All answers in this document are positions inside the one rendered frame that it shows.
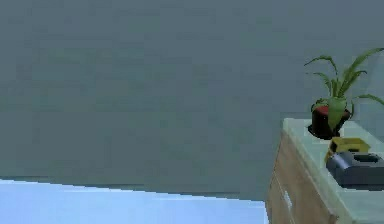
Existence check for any dark grey box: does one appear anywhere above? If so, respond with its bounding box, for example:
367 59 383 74
325 151 384 192

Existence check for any wooden chest with pale top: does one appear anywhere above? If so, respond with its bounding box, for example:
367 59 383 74
265 117 384 224

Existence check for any yellow box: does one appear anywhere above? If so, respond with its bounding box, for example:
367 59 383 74
323 136 372 164

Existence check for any green plant in black pot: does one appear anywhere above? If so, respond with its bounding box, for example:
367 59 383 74
303 47 384 141

